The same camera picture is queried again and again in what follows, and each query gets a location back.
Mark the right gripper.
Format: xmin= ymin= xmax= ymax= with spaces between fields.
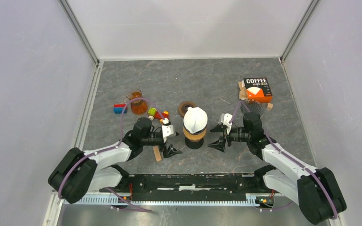
xmin=207 ymin=124 xmax=251 ymax=153

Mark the light wooden ring holder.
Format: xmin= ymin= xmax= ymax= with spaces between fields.
xmin=183 ymin=128 xmax=207 ymax=143

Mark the orange glass carafe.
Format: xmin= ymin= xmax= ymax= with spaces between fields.
xmin=126 ymin=89 xmax=148 ymax=115

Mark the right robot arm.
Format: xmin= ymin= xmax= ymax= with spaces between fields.
xmin=209 ymin=113 xmax=347 ymax=225

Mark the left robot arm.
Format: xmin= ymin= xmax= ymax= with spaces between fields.
xmin=48 ymin=117 xmax=181 ymax=204

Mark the clear smoky ribbed dripper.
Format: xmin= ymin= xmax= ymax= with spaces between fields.
xmin=240 ymin=100 xmax=264 ymax=116

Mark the orange black coffee filter box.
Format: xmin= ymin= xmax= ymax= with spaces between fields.
xmin=238 ymin=77 xmax=273 ymax=103

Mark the small wooden block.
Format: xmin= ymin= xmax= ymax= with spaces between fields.
xmin=153 ymin=146 xmax=163 ymax=162

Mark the colourful toy brick car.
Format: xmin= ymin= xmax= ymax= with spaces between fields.
xmin=148 ymin=107 xmax=169 ymax=123

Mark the small wooden cube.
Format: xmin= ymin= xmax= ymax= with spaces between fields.
xmin=266 ymin=103 xmax=273 ymax=111

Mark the blue red toy brick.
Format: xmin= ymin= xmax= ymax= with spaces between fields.
xmin=113 ymin=104 xmax=128 ymax=114

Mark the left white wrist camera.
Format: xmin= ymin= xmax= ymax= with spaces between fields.
xmin=161 ymin=118 xmax=175 ymax=143

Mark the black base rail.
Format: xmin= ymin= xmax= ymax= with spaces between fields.
xmin=111 ymin=173 xmax=278 ymax=202

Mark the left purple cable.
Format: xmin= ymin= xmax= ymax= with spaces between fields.
xmin=58 ymin=97 xmax=169 ymax=200

